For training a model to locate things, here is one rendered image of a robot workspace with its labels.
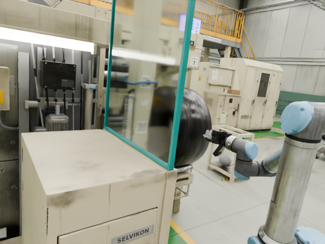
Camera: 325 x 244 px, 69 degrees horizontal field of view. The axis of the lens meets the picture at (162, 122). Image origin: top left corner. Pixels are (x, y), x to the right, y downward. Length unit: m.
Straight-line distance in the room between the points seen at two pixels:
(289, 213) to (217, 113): 5.15
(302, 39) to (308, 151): 12.84
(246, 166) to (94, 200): 0.92
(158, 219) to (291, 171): 0.51
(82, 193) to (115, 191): 0.09
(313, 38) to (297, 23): 1.14
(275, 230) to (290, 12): 13.69
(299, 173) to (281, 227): 0.24
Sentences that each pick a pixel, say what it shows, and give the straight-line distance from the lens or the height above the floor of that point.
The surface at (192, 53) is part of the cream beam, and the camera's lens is 2.06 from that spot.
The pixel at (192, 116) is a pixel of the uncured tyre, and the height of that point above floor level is 1.32.
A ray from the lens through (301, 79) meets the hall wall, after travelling 13.37.
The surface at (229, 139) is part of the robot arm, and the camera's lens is 1.41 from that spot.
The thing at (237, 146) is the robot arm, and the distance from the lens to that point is 1.37.
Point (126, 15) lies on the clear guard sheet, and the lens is 1.08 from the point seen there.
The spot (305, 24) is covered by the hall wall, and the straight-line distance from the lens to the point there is 13.86.
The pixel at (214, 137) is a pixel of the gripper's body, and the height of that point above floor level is 1.23.
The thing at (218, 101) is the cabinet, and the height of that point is 1.05.
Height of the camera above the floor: 1.57
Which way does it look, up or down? 12 degrees down
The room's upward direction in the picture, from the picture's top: 7 degrees clockwise
